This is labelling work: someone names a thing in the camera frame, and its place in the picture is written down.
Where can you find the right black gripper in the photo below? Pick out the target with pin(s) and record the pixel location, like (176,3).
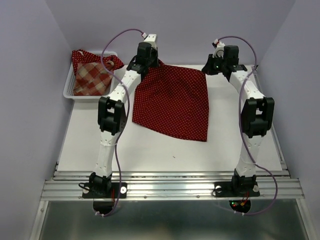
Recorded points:
(208,68)

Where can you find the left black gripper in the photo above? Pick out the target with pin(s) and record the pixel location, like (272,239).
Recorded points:
(153,51)

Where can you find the red polka dot skirt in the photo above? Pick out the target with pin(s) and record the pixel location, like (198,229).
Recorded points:
(173,101)

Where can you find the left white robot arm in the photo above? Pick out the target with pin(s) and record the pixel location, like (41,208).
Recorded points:
(112,119)

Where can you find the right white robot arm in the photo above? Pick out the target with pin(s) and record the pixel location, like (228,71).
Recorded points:
(255,116)

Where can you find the red plaid skirt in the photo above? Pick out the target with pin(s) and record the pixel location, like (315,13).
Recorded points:
(91,79)

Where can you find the white plastic basket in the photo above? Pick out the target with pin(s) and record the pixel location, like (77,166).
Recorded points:
(71,80)

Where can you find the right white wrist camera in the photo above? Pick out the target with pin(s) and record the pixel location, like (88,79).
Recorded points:
(218,48)

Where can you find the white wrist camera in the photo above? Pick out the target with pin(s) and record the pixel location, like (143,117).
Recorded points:
(151,39)
(218,48)

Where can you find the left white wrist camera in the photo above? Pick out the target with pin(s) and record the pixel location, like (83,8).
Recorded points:
(151,39)

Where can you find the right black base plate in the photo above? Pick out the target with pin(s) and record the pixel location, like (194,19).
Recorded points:
(226,189)

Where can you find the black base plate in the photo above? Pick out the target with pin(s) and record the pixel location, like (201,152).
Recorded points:
(115,191)
(226,189)

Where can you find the aluminium rail frame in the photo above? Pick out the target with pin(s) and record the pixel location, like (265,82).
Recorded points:
(170,184)

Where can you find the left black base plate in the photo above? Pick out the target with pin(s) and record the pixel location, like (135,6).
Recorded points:
(115,191)

